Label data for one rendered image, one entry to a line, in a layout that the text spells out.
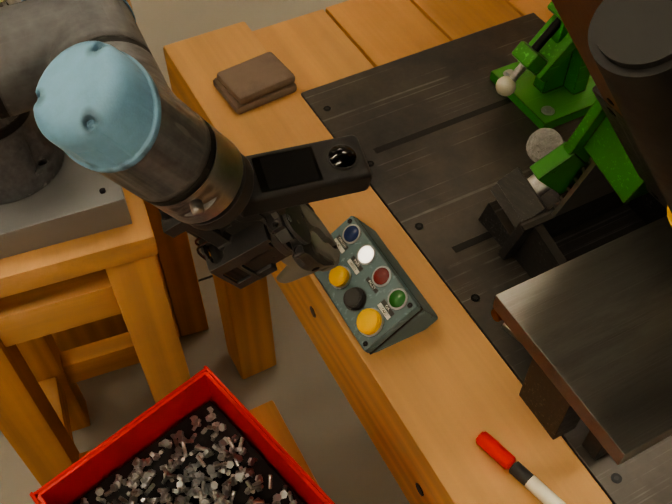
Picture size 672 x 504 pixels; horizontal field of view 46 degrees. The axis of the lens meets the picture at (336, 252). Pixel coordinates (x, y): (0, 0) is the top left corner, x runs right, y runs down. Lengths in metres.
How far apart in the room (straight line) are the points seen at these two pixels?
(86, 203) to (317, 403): 0.96
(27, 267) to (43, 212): 0.07
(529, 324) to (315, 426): 1.24
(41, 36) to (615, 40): 0.43
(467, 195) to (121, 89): 0.62
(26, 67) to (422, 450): 0.52
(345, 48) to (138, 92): 0.80
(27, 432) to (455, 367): 0.79
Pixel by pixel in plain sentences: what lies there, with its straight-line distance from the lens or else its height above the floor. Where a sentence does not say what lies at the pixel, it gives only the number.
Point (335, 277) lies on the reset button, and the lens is 0.91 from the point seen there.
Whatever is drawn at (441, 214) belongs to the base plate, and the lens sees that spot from 1.03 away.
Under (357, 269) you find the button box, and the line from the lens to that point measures 0.91.
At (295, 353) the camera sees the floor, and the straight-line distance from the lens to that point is 1.95.
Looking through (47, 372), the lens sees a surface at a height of 0.26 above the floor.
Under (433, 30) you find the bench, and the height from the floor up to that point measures 0.88.
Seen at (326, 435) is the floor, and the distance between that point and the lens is 1.85.
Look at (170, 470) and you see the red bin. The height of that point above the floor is 0.88.
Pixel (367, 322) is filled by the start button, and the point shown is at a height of 0.94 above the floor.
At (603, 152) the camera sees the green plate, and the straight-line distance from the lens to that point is 0.81.
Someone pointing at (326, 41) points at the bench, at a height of 0.88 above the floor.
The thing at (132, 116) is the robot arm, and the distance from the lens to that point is 0.53.
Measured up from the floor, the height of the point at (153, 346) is 0.59.
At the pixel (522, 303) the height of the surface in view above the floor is 1.13.
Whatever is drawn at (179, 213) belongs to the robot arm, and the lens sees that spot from 0.61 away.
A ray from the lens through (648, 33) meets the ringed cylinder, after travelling 0.29.
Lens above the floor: 1.67
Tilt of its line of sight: 52 degrees down
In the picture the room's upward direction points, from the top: straight up
